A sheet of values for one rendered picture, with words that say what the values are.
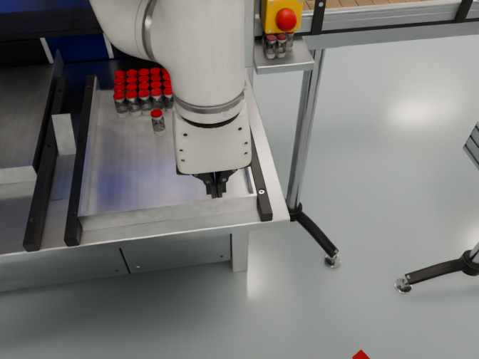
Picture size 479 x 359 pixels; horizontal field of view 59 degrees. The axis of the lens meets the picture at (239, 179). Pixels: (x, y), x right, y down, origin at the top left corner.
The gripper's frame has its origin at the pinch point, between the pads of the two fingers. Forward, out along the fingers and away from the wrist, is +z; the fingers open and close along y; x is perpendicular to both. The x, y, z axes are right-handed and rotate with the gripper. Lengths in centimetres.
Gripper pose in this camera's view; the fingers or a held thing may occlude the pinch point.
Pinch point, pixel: (215, 186)
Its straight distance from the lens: 62.8
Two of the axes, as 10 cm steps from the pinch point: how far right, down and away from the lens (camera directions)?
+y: -9.9, 1.2, -1.0
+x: 1.5, 7.5, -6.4
